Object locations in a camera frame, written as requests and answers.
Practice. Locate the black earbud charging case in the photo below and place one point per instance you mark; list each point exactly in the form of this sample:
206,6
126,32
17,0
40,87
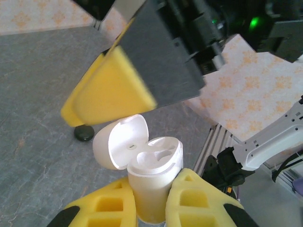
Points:
84,133

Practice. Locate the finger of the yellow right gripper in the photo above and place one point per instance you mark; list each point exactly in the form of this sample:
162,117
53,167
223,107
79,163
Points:
118,94
71,113

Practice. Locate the aluminium frame rail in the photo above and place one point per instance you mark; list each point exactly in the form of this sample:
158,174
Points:
215,144

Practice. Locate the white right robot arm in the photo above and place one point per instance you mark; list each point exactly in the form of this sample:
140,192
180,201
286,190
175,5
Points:
267,144

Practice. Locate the white earbud charging case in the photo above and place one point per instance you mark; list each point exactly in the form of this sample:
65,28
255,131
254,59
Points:
154,184

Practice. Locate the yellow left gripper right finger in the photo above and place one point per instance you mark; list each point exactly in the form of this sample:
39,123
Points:
172,212

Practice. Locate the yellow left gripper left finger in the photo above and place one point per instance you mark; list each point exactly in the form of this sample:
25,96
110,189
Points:
127,212

